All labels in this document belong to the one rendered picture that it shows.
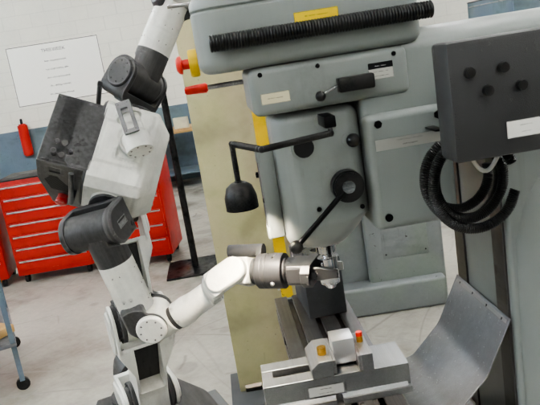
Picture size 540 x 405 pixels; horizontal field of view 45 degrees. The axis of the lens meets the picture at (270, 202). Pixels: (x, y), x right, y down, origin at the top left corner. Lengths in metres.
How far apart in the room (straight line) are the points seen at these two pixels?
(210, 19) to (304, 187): 0.40
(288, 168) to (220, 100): 1.81
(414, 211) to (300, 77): 0.38
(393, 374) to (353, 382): 0.10
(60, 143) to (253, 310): 1.97
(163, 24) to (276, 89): 0.56
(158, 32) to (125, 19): 8.74
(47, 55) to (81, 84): 0.66
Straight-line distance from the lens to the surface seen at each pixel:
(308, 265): 1.52
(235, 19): 1.33
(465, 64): 1.17
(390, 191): 1.42
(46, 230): 6.44
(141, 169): 1.66
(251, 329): 3.47
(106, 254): 1.61
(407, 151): 1.42
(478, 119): 1.19
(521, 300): 1.54
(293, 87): 1.35
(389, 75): 1.39
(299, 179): 1.40
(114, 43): 10.56
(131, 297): 1.65
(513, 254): 1.51
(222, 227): 3.28
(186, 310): 1.66
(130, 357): 2.13
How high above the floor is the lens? 1.75
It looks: 13 degrees down
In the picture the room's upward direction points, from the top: 9 degrees counter-clockwise
